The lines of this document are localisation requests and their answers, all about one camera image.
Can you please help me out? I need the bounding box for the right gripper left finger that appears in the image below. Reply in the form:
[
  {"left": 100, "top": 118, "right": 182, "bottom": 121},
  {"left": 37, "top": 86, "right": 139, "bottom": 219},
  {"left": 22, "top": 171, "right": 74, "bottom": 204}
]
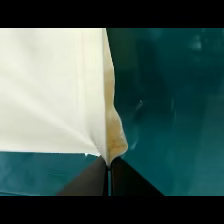
[{"left": 56, "top": 156, "right": 110, "bottom": 197}]

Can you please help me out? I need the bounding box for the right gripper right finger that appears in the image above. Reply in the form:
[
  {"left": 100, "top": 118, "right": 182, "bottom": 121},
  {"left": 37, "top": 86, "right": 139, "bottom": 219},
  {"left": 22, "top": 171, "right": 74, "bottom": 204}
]
[{"left": 110, "top": 156, "right": 165, "bottom": 197}]

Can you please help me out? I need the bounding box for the cream garment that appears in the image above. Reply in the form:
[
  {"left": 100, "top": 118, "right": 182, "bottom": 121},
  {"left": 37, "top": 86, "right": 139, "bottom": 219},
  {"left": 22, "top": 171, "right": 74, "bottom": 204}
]
[{"left": 0, "top": 27, "right": 129, "bottom": 168}]

